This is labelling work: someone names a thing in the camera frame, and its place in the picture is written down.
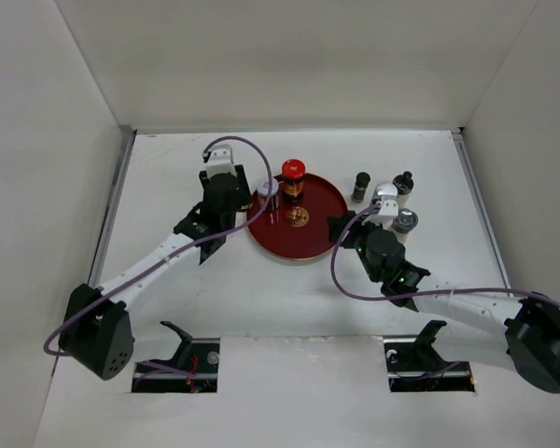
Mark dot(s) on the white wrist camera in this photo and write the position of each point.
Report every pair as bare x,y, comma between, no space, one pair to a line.
386,211
218,160

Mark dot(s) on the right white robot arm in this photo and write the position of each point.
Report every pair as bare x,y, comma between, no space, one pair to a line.
510,328

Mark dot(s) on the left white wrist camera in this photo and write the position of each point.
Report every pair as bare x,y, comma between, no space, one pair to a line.
218,160

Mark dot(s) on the red lid sauce jar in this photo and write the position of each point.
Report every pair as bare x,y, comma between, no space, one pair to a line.
293,173

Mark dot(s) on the round red lacquer tray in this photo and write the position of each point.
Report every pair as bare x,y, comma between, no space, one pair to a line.
300,231

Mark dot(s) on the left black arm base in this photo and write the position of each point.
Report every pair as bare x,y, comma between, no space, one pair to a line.
192,368

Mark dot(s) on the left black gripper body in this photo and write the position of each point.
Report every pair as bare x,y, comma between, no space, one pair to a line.
244,201

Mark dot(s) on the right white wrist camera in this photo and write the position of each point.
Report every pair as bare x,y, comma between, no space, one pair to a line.
386,211

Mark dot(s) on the purple label spice jar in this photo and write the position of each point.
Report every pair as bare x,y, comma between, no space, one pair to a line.
268,195

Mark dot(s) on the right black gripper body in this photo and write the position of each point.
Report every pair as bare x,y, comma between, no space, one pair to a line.
361,249

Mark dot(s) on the silver lid white shaker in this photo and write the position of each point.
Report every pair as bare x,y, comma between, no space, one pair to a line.
384,192

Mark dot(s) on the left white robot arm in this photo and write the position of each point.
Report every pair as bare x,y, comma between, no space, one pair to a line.
101,332

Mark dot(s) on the small black spice bottle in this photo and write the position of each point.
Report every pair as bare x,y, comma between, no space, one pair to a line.
362,181

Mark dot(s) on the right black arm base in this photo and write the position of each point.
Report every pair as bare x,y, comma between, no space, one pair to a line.
414,366

